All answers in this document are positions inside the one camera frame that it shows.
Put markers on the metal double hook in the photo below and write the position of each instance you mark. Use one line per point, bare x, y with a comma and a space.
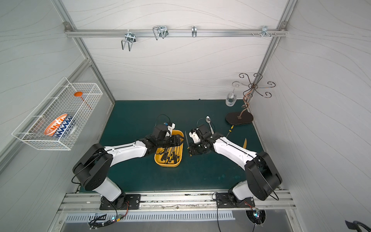
129, 40
160, 32

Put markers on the clear glass cup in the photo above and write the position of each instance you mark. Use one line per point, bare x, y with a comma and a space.
231, 99

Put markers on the aluminium top cross rail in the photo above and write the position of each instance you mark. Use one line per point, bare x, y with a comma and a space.
173, 33

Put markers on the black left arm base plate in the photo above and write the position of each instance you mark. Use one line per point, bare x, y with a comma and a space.
121, 201

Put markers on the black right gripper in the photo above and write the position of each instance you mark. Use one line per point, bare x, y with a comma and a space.
195, 148

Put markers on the brown metal cup tree stand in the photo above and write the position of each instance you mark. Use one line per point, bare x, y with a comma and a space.
244, 117

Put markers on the yellow plastic storage tray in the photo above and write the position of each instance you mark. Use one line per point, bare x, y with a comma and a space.
170, 165

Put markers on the yellow black screwdriver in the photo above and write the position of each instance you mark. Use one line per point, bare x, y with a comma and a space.
230, 130

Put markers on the white wire wall basket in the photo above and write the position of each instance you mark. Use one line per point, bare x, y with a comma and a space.
60, 100

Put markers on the metal double hook left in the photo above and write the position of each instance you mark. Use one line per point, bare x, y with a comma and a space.
129, 40

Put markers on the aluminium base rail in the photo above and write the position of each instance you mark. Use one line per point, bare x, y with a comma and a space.
172, 201

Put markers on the metal double hook middle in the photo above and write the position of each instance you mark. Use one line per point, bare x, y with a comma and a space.
160, 32

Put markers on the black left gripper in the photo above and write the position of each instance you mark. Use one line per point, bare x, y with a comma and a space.
173, 141

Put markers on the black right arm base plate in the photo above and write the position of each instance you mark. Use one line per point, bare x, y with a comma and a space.
228, 200

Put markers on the orange ladle in basket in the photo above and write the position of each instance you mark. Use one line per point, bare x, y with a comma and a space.
79, 94

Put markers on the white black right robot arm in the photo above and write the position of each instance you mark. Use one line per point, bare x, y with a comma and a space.
262, 177

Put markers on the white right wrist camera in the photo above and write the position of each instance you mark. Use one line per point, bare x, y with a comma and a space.
194, 137

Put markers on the silver metal spoon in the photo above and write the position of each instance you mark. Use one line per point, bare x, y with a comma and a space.
208, 120

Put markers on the small metal hook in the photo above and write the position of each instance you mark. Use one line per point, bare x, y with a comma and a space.
194, 31

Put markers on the metal hook bracket right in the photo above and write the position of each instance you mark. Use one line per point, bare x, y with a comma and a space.
264, 33

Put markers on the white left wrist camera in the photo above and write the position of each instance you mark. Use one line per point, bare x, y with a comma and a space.
170, 127

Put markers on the blue white patterned bowl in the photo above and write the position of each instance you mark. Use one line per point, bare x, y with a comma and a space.
65, 128

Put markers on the orange white patterned bowl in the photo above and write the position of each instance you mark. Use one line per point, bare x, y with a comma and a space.
53, 126

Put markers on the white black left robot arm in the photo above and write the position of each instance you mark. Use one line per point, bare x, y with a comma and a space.
92, 169

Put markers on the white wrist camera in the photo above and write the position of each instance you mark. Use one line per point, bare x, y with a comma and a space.
170, 127
194, 137

